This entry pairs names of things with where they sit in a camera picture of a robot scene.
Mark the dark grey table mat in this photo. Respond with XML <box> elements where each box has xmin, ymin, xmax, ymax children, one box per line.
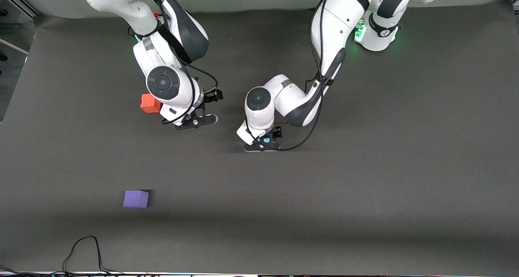
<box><xmin>0</xmin><ymin>0</ymin><xmax>519</xmax><ymax>276</ymax></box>

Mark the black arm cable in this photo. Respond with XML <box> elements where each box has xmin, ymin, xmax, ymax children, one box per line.
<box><xmin>154</xmin><ymin>0</ymin><xmax>219</xmax><ymax>126</ymax></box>
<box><xmin>251</xmin><ymin>0</ymin><xmax>338</xmax><ymax>152</ymax></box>

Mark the purple block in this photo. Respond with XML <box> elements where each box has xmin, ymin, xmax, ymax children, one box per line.
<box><xmin>123</xmin><ymin>190</ymin><xmax>150</xmax><ymax>209</ymax></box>

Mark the thin black loose cable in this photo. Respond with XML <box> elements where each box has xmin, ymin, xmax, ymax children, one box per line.
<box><xmin>0</xmin><ymin>236</ymin><xmax>126</xmax><ymax>276</ymax></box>

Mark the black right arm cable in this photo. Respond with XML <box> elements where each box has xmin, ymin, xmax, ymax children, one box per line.
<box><xmin>154</xmin><ymin>0</ymin><xmax>219</xmax><ymax>126</ymax></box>

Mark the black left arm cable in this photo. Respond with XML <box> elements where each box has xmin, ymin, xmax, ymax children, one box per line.
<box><xmin>251</xmin><ymin>0</ymin><xmax>338</xmax><ymax>152</ymax></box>

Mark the orange block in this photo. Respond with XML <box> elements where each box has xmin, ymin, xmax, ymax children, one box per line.
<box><xmin>140</xmin><ymin>93</ymin><xmax>163</xmax><ymax>114</ymax></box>

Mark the aluminium frame bar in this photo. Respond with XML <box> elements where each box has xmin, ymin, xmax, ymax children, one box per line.
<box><xmin>0</xmin><ymin>0</ymin><xmax>42</xmax><ymax>19</ymax></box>

